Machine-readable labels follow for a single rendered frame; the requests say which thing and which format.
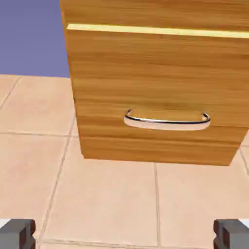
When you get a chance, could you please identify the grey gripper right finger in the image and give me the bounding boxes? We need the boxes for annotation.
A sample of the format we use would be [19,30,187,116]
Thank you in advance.
[213,218,249,249]

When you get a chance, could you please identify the light wood drawer front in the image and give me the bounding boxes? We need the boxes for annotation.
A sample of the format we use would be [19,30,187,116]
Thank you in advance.
[66,23,249,166]
[59,0,249,32]

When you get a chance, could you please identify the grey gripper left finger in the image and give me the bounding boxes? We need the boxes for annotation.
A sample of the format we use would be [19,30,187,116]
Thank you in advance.
[0,218,36,249]

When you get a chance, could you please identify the curved silver drawer handle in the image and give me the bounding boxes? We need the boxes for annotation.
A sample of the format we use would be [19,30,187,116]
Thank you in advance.
[124,108,211,131]

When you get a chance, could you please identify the light wood cabinet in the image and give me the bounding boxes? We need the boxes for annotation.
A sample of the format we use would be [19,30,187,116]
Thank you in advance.
[59,0,249,166]

